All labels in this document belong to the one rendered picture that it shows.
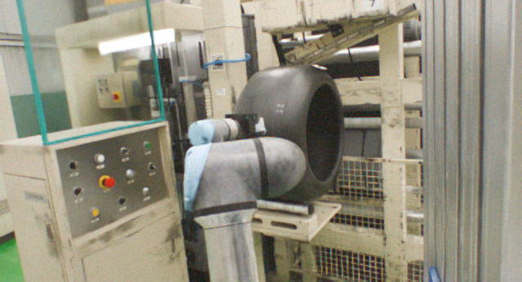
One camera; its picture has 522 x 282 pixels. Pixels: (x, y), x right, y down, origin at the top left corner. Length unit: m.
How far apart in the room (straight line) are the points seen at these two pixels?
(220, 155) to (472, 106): 0.50
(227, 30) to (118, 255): 1.03
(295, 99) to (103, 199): 0.85
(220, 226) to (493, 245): 0.51
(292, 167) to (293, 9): 1.19
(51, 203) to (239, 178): 0.97
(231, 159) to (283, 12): 1.23
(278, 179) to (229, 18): 1.12
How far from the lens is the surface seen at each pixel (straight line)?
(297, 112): 1.32
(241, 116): 1.18
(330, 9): 1.70
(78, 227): 1.57
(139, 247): 1.70
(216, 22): 1.68
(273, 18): 1.82
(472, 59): 0.21
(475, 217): 0.21
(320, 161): 1.80
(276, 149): 0.66
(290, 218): 1.52
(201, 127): 1.02
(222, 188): 0.63
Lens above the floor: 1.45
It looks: 10 degrees down
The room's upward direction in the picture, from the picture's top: 5 degrees counter-clockwise
